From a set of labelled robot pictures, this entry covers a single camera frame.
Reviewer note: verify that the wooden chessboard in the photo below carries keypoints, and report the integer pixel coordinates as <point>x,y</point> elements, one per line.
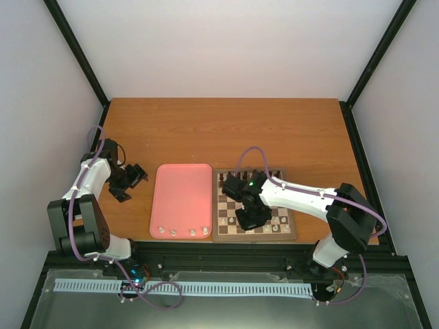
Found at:
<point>224,207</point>

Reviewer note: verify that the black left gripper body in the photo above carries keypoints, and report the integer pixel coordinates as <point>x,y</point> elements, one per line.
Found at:
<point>119,179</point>

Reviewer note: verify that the light blue cable duct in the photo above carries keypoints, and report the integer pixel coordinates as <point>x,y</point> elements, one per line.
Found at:
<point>192,289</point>

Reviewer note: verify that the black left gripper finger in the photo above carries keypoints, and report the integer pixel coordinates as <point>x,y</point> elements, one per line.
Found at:
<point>135,181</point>
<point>139,169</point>

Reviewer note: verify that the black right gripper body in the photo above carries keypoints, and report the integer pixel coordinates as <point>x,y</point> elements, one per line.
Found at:
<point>253,217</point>

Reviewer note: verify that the pink plastic tray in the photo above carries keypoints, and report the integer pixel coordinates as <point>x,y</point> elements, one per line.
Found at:
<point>183,201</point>

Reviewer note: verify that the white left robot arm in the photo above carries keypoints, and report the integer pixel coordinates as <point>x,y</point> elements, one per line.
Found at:
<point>77,222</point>

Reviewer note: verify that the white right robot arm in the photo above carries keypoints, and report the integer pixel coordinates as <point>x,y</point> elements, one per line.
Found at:
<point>349,216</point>

